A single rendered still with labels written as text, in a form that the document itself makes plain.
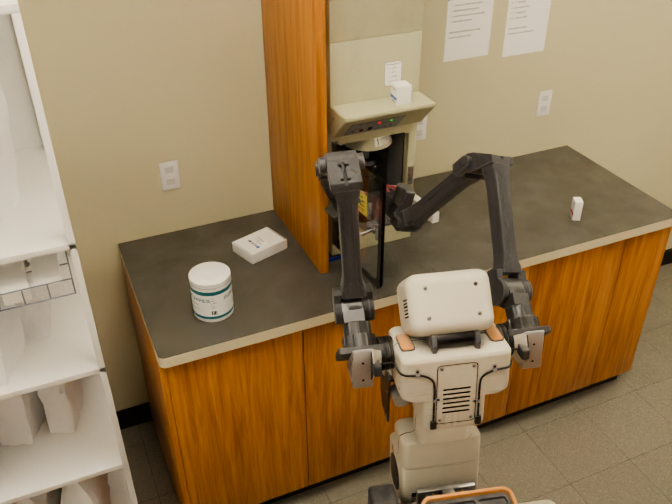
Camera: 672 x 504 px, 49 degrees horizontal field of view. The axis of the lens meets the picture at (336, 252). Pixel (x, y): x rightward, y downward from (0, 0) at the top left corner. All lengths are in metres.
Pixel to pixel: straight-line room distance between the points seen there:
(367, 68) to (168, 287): 0.98
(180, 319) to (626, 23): 2.31
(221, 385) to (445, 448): 0.78
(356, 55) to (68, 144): 1.02
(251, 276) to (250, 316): 0.22
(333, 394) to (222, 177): 0.91
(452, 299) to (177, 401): 1.04
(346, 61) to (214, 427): 1.27
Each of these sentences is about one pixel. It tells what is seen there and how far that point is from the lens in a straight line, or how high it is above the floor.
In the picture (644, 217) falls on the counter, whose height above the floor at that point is 0.94.
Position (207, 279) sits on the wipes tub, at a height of 1.09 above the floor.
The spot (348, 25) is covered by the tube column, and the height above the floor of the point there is 1.76.
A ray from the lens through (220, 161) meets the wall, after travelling 2.80.
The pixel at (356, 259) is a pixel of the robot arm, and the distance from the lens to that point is 1.80.
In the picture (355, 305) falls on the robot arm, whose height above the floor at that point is 1.26.
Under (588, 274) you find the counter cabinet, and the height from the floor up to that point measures 0.75.
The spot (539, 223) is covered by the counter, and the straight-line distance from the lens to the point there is 2.92.
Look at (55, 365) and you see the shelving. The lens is 2.37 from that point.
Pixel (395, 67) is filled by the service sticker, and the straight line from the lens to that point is 2.42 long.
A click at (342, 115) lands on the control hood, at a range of 2.30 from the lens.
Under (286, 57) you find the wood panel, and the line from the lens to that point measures 2.44.
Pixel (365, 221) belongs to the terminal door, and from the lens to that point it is 2.33.
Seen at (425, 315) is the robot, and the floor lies 1.32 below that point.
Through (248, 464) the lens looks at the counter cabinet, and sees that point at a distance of 2.74.
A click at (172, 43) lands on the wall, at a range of 2.60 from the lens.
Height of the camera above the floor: 2.41
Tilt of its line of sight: 34 degrees down
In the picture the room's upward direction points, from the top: straight up
